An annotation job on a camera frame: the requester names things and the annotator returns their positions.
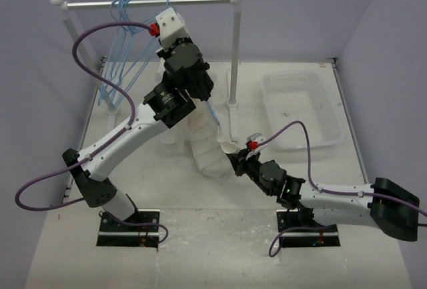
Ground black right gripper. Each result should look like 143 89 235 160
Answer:
226 148 274 196

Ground white skirt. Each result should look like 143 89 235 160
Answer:
155 38 189 154
185 99 238 179

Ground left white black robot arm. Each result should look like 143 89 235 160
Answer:
62 38 214 231

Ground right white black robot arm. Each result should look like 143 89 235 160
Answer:
227 149 420 242

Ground white hanging skirt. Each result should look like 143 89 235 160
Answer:
155 38 189 154

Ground light blue empty hangers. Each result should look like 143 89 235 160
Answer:
97 0 159 108

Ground white perforated plastic basket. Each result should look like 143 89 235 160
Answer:
261 71 344 148

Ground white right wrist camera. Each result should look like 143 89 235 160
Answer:
246 133 266 158

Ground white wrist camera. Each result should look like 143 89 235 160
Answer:
246 133 266 158
155 7 189 49

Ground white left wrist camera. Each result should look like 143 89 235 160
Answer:
155 7 189 49

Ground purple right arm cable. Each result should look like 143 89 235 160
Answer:
256 120 427 258

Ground silver clothes rack rail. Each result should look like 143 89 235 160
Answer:
65 0 234 11

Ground white right rack post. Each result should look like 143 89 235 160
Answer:
227 0 243 142

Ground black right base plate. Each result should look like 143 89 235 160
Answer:
276 209 341 248

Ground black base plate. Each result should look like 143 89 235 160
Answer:
96 209 160 249
276 209 341 248

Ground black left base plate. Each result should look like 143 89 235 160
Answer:
96 209 160 249

